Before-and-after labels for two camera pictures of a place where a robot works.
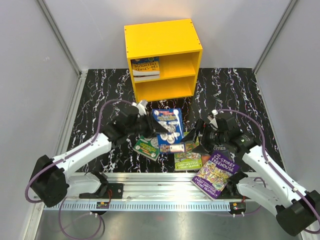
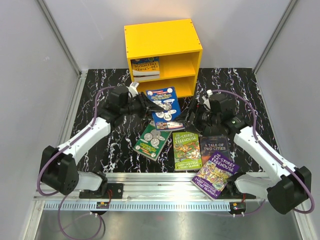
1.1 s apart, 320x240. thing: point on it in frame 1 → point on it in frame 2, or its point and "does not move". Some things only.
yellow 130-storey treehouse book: (145, 69) does not move
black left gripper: (153, 125) → (146, 104)
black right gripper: (203, 128) → (196, 109)
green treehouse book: (148, 147) does not move
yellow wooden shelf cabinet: (177, 44) does not move
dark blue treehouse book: (171, 142) → (167, 119)
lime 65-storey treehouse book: (188, 160) does not move
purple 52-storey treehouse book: (214, 175) does not move
